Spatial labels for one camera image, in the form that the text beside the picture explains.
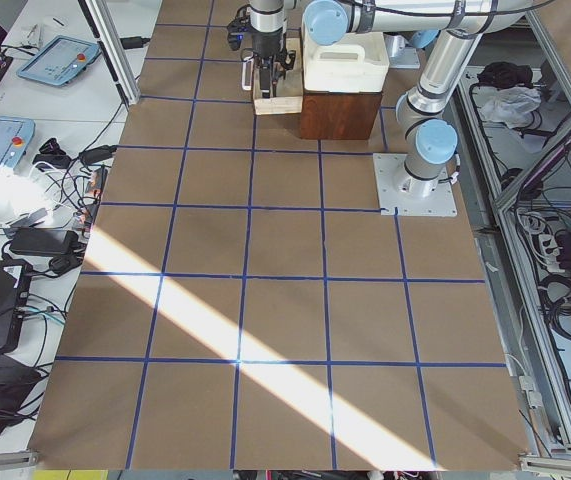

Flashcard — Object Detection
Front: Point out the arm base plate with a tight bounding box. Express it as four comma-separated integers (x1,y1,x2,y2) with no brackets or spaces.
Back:
373,153,458,218

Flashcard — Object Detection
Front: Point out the aluminium frame post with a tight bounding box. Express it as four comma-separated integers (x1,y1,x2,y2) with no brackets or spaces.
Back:
78,0,141,108

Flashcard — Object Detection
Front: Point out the dark brown wooden cabinet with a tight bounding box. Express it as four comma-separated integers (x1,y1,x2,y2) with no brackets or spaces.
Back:
299,91,383,140

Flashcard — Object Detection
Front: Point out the white plastic bin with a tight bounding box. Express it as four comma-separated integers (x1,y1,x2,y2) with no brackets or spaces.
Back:
302,22,389,93

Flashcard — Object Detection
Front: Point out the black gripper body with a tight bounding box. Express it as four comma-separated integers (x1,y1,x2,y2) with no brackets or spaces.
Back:
242,27,296,73

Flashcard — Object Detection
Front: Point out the white crumpled cloth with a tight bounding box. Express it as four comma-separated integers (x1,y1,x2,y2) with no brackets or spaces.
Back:
479,86,541,129

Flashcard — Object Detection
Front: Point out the black power brick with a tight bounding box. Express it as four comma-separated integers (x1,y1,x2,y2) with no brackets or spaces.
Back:
9,228,78,257

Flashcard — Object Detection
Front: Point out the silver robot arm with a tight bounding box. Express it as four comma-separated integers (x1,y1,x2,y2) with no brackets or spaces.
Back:
227,0,539,199

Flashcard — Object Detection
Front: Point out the blue teach pendant far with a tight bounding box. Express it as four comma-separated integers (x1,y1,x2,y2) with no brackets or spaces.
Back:
17,35,101,87

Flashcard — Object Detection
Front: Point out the black cloth bundle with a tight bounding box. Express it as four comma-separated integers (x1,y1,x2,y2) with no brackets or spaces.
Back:
477,61,533,90

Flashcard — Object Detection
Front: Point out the wooden drawer with white handle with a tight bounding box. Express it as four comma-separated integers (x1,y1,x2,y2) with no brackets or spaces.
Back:
240,38,303,115

